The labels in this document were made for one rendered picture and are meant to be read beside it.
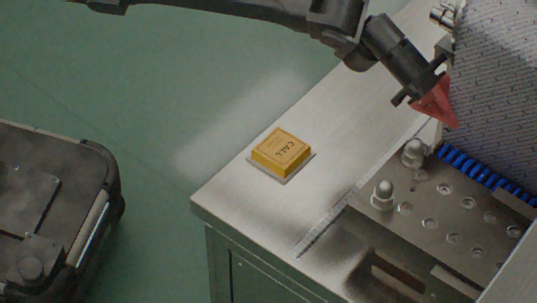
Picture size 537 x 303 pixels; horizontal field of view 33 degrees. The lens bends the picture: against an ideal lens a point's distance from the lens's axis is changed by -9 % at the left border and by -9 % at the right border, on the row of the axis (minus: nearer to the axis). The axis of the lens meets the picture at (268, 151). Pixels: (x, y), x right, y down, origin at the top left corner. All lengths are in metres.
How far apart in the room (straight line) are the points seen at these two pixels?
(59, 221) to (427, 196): 1.22
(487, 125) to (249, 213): 0.41
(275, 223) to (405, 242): 0.25
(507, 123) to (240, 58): 1.81
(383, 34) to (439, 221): 0.29
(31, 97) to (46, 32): 0.32
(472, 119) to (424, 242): 0.20
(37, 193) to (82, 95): 0.66
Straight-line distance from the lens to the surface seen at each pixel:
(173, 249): 2.63
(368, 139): 1.67
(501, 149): 1.45
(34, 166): 2.56
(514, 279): 0.59
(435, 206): 1.42
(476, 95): 1.41
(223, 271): 1.67
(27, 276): 2.24
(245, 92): 3.01
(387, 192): 1.38
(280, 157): 1.60
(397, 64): 1.44
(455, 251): 1.38
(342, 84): 1.76
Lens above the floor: 2.13
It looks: 48 degrees down
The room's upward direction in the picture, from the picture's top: 1 degrees clockwise
